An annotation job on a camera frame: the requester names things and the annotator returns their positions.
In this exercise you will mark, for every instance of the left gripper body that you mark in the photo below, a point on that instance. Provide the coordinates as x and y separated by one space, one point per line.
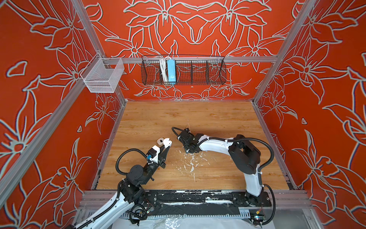
150 168

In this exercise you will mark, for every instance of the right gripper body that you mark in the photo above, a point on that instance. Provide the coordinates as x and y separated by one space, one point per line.
186 149

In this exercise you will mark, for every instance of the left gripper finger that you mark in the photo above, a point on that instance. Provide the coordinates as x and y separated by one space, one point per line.
162 148
167 154

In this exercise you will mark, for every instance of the white round puck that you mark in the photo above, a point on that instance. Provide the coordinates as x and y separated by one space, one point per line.
167 142

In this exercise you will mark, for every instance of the white earbud charging case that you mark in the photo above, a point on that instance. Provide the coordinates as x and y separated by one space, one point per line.
160 141

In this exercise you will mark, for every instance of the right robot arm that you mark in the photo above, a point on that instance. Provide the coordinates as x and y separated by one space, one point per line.
246 157

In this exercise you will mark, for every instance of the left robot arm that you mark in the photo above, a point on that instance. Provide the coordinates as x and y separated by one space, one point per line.
130 193

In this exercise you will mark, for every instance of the blue white box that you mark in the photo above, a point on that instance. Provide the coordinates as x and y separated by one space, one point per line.
171 71

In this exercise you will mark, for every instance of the clear plastic bin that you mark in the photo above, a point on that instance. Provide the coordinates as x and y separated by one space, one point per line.
102 75

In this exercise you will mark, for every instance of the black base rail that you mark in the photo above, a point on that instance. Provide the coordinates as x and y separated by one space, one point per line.
199 203

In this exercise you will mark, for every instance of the black wire basket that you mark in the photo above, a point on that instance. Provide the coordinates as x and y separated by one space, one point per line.
190 70

